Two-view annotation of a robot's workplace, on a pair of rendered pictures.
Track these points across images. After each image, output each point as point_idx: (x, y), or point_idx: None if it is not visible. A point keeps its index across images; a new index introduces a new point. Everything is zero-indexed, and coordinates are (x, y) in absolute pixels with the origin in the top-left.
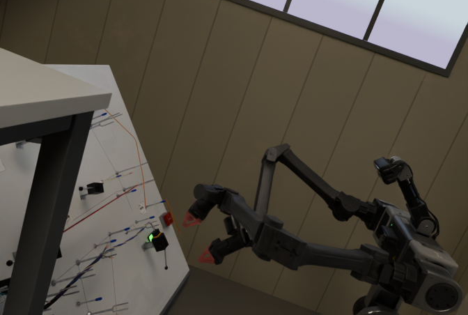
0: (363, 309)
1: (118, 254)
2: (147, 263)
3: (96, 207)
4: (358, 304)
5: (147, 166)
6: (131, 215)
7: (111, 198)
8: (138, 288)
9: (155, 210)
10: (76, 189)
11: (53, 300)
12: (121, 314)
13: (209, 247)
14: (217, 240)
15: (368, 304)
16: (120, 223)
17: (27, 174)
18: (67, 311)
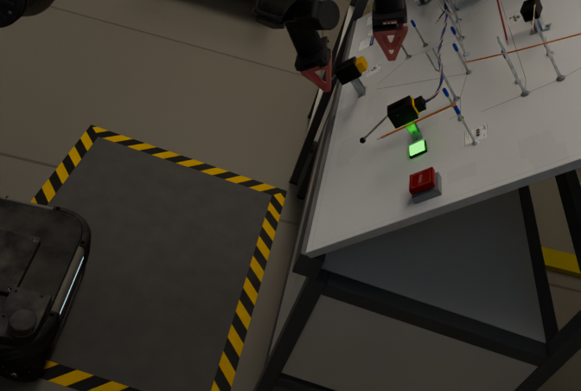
0: None
1: (437, 86)
2: (392, 139)
3: (513, 50)
4: None
5: (563, 157)
6: (475, 109)
7: (516, 72)
8: (380, 118)
9: (457, 170)
10: (546, 22)
11: None
12: (378, 93)
13: (330, 53)
14: (323, 52)
15: None
16: (474, 88)
17: None
18: (427, 37)
